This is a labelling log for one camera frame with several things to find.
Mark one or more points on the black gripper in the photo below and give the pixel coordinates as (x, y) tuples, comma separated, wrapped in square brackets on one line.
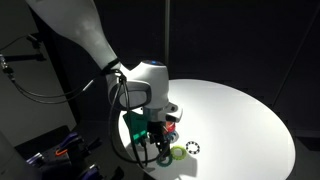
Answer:
[(156, 128)]

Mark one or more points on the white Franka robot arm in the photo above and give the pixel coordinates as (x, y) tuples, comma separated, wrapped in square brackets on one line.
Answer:
[(83, 26)]

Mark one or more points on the grey vertical pole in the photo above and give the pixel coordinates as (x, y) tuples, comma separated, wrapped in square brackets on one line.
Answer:
[(167, 33)]

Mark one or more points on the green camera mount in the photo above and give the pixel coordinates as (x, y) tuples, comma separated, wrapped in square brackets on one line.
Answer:
[(135, 126)]

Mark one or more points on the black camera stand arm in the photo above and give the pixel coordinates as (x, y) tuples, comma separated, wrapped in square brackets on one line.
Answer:
[(23, 57)]

